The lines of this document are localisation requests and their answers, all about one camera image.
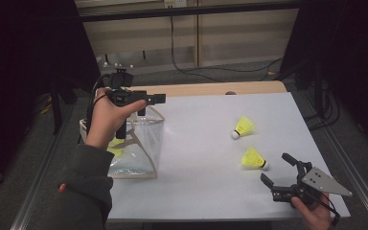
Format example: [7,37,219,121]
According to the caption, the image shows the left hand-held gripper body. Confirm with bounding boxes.
[103,61,149,140]

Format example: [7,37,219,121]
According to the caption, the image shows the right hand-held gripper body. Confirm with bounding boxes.
[271,167,354,206]

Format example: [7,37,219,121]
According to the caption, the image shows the yellow shuttlecock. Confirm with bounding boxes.
[106,137,127,158]
[230,115,256,140]
[241,146,270,172]

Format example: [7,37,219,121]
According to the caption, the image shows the transparent plastic bag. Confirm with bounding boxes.
[79,106,166,180]

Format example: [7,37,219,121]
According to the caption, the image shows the person's left hand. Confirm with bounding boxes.
[85,87,149,150]

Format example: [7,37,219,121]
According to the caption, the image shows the person's right hand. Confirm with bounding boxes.
[290,192,334,230]

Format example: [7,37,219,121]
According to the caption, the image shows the wooden table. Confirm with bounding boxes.
[106,80,352,224]

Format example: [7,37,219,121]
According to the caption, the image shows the white table mat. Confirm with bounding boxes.
[106,91,352,221]

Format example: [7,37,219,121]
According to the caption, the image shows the white power outlet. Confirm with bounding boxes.
[163,0,188,9]

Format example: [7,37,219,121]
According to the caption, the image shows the beige wooden cabinet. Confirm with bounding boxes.
[75,0,301,76]

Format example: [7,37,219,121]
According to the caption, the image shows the black curtain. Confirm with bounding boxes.
[0,0,104,199]
[279,0,368,157]

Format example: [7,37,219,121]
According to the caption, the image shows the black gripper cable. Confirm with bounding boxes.
[310,191,342,228]
[85,73,113,135]

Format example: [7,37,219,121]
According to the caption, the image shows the metal floor rail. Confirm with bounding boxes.
[303,92,368,230]
[9,102,78,230]

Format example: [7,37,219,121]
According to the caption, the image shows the black power cable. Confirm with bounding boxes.
[170,7,285,83]

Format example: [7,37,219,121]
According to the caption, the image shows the black floor cables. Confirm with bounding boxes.
[295,60,341,132]

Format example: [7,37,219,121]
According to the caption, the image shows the black stand post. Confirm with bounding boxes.
[51,80,78,135]
[312,60,325,118]

